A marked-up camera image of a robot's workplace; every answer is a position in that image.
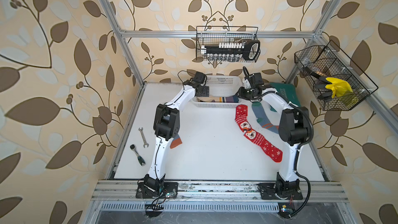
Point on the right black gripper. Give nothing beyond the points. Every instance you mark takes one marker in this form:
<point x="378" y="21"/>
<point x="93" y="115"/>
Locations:
<point x="241" y="93"/>

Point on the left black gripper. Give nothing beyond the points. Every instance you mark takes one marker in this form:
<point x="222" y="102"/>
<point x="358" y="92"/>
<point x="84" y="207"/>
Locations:
<point x="205" y="92"/>

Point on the white plastic basket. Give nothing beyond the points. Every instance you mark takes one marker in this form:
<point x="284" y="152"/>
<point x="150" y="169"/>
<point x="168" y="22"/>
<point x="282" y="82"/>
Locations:
<point x="220" y="86"/>

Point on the red bear sock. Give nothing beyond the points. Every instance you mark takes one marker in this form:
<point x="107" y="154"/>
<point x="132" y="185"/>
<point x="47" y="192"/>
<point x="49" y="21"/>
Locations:
<point x="241" y="114"/>
<point x="258" y="139"/>

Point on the blue green toe sock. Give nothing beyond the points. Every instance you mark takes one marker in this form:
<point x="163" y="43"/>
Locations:
<point x="262" y="118"/>

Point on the blue orange striped sock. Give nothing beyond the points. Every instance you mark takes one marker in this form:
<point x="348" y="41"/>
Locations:
<point x="176" y="142"/>

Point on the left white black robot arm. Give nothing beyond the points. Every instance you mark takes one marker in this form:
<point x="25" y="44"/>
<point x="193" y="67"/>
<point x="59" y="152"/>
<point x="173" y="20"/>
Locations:
<point x="167" y="125"/>

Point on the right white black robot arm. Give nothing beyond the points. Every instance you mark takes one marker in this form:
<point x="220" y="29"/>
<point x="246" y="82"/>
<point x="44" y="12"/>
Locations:
<point x="295" y="130"/>

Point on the green plastic tool case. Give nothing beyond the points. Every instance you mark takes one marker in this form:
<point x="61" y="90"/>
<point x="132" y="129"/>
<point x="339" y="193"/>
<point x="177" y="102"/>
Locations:
<point x="288" y="91"/>

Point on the socket set holder black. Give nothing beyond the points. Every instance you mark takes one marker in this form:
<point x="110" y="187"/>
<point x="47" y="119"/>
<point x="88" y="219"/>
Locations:
<point x="246" y="51"/>

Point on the black pliers in basket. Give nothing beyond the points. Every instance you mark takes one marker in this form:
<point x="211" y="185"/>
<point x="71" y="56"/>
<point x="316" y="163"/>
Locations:
<point x="320" y="84"/>

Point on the yellow rubber glove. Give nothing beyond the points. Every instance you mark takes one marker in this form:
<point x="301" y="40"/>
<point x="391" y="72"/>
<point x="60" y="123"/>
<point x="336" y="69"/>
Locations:
<point x="338" y="87"/>

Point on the silver open-end wrench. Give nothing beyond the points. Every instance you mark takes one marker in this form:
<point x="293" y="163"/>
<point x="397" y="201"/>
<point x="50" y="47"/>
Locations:
<point x="145" y="144"/>

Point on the ratchet wrench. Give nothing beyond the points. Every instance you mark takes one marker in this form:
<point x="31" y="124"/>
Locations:
<point x="139" y="157"/>

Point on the black wire basket back wall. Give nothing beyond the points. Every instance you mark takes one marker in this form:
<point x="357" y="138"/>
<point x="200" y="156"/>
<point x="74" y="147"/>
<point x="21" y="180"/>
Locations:
<point x="213" y="35"/>

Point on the black wire basket wall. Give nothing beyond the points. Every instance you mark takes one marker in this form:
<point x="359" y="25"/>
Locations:
<point x="331" y="60"/>
<point x="213" y="35"/>

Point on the black wire basket right wall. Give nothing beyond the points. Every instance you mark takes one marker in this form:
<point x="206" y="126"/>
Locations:
<point x="331" y="60"/>

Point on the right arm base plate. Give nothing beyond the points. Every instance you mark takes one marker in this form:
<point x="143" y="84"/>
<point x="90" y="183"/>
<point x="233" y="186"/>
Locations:
<point x="280" y="191"/>

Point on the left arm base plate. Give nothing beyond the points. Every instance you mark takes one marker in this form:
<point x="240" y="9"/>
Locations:
<point x="168" y="189"/>

